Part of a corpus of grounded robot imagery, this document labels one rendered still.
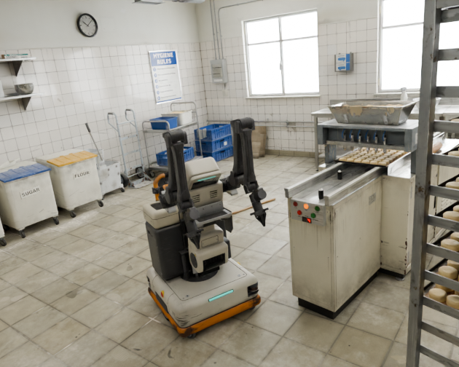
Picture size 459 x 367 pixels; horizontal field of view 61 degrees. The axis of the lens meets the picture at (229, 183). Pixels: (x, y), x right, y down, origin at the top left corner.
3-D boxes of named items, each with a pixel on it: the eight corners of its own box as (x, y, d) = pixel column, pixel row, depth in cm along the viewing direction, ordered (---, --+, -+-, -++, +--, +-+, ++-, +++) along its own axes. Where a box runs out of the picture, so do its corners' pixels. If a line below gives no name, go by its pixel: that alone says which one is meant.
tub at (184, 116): (173, 121, 676) (172, 110, 670) (194, 121, 656) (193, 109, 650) (160, 126, 647) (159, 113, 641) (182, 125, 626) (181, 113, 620)
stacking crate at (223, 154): (218, 154, 762) (216, 143, 755) (234, 155, 737) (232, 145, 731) (197, 162, 718) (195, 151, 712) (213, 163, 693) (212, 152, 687)
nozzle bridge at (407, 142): (338, 156, 336) (337, 117, 326) (427, 166, 287) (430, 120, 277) (318, 166, 314) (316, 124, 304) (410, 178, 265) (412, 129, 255)
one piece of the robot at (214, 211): (186, 239, 249) (182, 207, 242) (224, 227, 261) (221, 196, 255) (197, 247, 235) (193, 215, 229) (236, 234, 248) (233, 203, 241)
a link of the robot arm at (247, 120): (242, 112, 231) (227, 115, 227) (255, 118, 221) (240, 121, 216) (242, 180, 251) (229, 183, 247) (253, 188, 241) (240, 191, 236)
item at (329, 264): (340, 264, 327) (339, 162, 300) (380, 277, 304) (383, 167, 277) (292, 305, 280) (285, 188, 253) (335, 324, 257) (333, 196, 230)
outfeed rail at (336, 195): (436, 137, 366) (436, 130, 364) (440, 138, 364) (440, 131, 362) (323, 206, 232) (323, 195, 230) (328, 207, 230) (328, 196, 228)
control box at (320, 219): (293, 217, 256) (293, 196, 252) (326, 224, 240) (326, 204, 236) (291, 218, 254) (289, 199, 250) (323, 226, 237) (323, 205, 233)
